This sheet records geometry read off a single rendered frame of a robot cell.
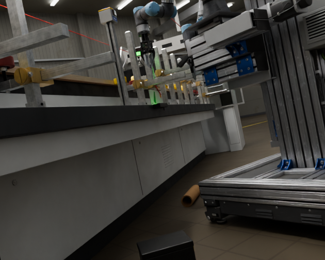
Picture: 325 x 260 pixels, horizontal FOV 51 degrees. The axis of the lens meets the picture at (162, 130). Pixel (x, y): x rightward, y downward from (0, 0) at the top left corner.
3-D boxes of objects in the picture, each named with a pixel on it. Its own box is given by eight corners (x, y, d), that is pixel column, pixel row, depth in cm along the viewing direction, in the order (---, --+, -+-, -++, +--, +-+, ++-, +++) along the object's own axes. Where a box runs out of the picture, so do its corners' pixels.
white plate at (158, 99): (163, 104, 237) (161, 91, 237) (151, 104, 213) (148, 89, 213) (163, 104, 238) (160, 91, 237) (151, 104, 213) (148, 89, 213)
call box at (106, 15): (118, 24, 182) (115, 10, 181) (112, 21, 175) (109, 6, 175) (107, 28, 184) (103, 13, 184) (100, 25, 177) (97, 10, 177)
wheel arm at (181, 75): (186, 78, 202) (184, 71, 202) (184, 78, 198) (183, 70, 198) (120, 94, 215) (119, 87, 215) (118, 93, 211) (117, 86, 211)
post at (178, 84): (184, 106, 301) (174, 53, 301) (183, 106, 298) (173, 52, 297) (181, 107, 302) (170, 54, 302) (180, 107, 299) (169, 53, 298)
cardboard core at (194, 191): (199, 183, 249) (191, 194, 220) (202, 194, 249) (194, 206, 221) (189, 185, 251) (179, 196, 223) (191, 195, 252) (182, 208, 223)
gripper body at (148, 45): (141, 52, 199) (137, 32, 199) (141, 55, 208) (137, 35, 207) (153, 49, 199) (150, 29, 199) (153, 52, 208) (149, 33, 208)
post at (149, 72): (161, 116, 230) (147, 46, 229) (159, 116, 227) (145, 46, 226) (156, 117, 231) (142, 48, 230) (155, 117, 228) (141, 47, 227)
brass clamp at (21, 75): (55, 83, 117) (52, 69, 117) (30, 81, 104) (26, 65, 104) (41, 87, 119) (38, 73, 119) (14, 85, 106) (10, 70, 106)
